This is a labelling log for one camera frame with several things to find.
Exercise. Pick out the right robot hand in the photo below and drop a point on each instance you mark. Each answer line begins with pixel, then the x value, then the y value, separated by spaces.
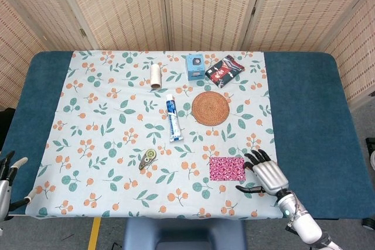
pixel 269 175

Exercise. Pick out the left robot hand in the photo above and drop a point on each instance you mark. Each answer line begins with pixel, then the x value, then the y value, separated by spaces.
pixel 4 194

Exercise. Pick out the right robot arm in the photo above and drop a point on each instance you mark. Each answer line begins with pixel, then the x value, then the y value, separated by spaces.
pixel 304 223

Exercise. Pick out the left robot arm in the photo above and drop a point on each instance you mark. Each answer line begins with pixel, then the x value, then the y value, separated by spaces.
pixel 1 229

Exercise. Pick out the round woven rattan coaster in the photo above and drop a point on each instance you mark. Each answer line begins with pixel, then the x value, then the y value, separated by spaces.
pixel 211 108

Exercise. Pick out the yellow floor tape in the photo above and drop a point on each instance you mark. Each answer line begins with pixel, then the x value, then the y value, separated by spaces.
pixel 94 232

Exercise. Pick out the black white equipment base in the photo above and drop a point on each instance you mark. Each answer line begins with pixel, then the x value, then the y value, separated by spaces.
pixel 371 153

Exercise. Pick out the blue white toothpaste tube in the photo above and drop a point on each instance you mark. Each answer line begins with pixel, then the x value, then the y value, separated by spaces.
pixel 173 118

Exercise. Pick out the black red patterned box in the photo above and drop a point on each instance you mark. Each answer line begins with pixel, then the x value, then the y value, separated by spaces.
pixel 224 71

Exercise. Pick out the floral print tablecloth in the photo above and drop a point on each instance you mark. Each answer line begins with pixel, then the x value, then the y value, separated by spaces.
pixel 88 109

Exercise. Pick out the correction tape dispenser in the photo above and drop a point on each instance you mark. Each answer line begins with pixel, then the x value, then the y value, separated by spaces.
pixel 148 158

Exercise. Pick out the small blue cardboard box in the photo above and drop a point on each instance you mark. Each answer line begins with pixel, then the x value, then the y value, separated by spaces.
pixel 195 67

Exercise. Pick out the bamboo folding screen panel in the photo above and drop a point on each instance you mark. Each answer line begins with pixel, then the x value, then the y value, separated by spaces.
pixel 14 56
pixel 211 7
pixel 354 56
pixel 123 7
pixel 38 4
pixel 299 7

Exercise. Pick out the blue-grey robot torso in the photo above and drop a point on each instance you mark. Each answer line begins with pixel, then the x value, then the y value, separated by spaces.
pixel 140 232

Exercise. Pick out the cardboard tube roll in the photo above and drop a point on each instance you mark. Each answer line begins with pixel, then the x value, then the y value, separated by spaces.
pixel 156 75

